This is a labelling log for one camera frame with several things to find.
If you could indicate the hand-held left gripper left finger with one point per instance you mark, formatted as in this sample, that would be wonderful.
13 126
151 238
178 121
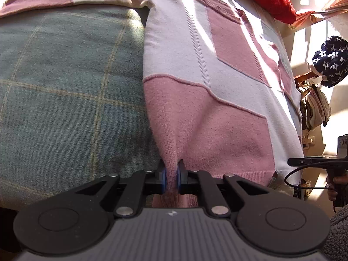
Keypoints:
162 178

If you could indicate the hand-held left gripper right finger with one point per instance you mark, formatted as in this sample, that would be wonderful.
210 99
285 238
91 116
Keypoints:
179 178

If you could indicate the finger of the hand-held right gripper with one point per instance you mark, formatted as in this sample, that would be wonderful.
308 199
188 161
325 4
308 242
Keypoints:
296 162

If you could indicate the pink and white sweater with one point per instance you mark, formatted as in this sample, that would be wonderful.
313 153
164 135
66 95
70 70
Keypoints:
217 87

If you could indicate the stack of folded clothes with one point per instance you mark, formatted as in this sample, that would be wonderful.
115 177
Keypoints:
315 108

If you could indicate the person's right hand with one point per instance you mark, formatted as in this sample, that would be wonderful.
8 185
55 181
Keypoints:
330 193

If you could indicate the grey fleece jacket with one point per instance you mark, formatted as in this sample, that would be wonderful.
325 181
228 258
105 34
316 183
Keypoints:
338 236

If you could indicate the wooden chair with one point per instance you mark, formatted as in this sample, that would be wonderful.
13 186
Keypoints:
306 76

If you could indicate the navy star-print garment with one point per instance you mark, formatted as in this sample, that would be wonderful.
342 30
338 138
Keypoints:
330 59

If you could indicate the green plaid bed blanket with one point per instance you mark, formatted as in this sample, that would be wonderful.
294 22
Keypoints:
54 87

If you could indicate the orange curtain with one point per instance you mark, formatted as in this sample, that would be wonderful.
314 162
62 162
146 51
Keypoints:
320 13

